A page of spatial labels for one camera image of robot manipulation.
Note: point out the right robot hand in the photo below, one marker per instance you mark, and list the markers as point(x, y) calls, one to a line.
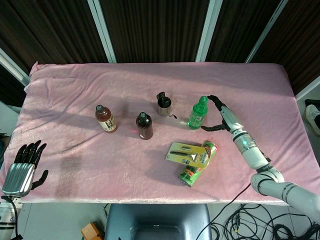
point(226, 115)

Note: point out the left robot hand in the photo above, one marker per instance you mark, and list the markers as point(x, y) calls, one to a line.
point(18, 173)

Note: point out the green plastic bottle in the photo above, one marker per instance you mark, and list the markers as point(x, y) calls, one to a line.
point(198, 115)

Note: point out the red tea bottle white label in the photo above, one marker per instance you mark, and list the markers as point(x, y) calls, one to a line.
point(107, 120)

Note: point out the yellow razor blister pack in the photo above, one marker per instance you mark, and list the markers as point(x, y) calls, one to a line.
point(188, 153)

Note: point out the steel cup with black lid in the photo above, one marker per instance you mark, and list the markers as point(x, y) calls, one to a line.
point(164, 106)

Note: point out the green snack canister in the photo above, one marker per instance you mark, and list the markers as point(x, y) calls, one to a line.
point(193, 172)

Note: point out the dark brown drink bottle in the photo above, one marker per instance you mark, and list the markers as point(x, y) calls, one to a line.
point(144, 126)

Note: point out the white sneaker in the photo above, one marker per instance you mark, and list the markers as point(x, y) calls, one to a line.
point(313, 116)

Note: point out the orange foot pedal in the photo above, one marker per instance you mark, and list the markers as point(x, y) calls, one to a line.
point(91, 231)

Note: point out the pink table cloth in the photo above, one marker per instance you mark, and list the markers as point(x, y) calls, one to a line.
point(125, 162)

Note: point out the grey plastic chair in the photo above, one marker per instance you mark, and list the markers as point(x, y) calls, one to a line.
point(157, 222)

